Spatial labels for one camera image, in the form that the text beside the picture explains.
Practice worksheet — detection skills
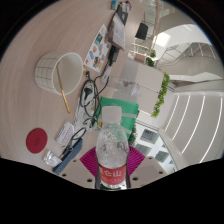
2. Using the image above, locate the clear red-labelled water bottle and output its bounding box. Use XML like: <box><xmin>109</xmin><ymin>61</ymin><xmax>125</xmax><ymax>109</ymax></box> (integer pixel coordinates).
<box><xmin>95</xmin><ymin>105</ymin><xmax>130</xmax><ymax>190</ymax></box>

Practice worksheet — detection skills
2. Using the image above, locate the flat round red coaster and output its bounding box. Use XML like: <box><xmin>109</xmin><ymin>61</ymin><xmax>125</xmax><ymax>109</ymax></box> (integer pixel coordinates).
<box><xmin>25</xmin><ymin>127</ymin><xmax>49</xmax><ymax>155</ymax></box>

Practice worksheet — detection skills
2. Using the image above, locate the black looped cable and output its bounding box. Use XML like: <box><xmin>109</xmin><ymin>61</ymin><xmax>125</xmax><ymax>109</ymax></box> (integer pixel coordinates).
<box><xmin>68</xmin><ymin>116</ymin><xmax>101</xmax><ymax>141</ymax></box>

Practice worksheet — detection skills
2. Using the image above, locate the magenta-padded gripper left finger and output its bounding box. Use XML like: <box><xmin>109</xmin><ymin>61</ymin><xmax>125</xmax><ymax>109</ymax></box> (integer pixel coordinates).
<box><xmin>62</xmin><ymin>146</ymin><xmax>99</xmax><ymax>190</ymax></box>

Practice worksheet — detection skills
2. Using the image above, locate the black office chair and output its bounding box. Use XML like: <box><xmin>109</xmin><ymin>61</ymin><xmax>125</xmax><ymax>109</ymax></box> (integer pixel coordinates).
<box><xmin>134</xmin><ymin>22</ymin><xmax>150</xmax><ymax>42</ymax></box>

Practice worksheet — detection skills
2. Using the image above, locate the white blister pack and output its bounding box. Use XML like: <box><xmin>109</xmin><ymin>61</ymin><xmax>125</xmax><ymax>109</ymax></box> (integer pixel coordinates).
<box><xmin>55</xmin><ymin>121</ymin><xmax>75</xmax><ymax>146</ymax></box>

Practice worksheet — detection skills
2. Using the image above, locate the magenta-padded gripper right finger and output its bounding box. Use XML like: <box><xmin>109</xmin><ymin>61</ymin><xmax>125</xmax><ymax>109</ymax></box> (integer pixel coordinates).
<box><xmin>125</xmin><ymin>145</ymin><xmax>168</xmax><ymax>190</ymax></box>

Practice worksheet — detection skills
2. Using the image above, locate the thin gold stick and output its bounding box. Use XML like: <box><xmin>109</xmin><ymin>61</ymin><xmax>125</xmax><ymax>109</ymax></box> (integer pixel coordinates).
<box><xmin>55</xmin><ymin>64</ymin><xmax>72</xmax><ymax>115</ymax></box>

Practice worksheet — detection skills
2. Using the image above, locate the clear shaker bottle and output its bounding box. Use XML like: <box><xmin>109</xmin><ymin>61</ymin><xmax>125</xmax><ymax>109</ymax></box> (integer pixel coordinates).
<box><xmin>107</xmin><ymin>75</ymin><xmax>143</xmax><ymax>98</ymax></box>

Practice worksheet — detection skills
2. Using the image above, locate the black flat pouch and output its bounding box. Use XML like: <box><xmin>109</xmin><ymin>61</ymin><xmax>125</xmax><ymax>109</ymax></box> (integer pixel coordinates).
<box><xmin>118</xmin><ymin>0</ymin><xmax>133</xmax><ymax>13</ymax></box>

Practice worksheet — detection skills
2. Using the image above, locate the colourful sticker sheet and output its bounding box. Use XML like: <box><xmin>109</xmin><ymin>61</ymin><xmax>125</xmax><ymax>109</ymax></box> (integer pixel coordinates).
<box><xmin>83</xmin><ymin>23</ymin><xmax>113</xmax><ymax>74</ymax></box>

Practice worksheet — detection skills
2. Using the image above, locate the white grid-pattern mug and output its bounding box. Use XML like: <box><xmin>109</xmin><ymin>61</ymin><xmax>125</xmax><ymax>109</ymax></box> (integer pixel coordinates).
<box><xmin>34</xmin><ymin>51</ymin><xmax>84</xmax><ymax>96</ymax></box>

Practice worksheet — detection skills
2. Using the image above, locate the black cable with plug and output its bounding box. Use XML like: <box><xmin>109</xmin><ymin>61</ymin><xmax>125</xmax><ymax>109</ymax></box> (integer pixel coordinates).
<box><xmin>78</xmin><ymin>64</ymin><xmax>113</xmax><ymax>118</ymax></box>

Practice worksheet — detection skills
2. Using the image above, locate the open notebook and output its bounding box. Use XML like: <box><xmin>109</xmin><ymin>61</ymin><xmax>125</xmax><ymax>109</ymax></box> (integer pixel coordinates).
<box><xmin>107</xmin><ymin>3</ymin><xmax>129</xmax><ymax>51</ymax></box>

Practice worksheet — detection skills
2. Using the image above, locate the black rectangular box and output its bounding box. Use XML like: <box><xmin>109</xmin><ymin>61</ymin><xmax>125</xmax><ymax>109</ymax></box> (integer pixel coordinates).
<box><xmin>108</xmin><ymin>44</ymin><xmax>120</xmax><ymax>66</ymax></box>

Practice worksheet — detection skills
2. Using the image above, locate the small black gadget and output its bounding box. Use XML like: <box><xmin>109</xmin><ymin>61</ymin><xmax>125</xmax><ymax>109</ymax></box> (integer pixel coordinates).
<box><xmin>59</xmin><ymin>143</ymin><xmax>76</xmax><ymax>160</ymax></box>

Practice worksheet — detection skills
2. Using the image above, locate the clear plastic packet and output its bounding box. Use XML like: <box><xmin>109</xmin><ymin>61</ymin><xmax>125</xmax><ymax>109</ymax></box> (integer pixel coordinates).
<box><xmin>42</xmin><ymin>150</ymin><xmax>63</xmax><ymax>167</ymax></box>

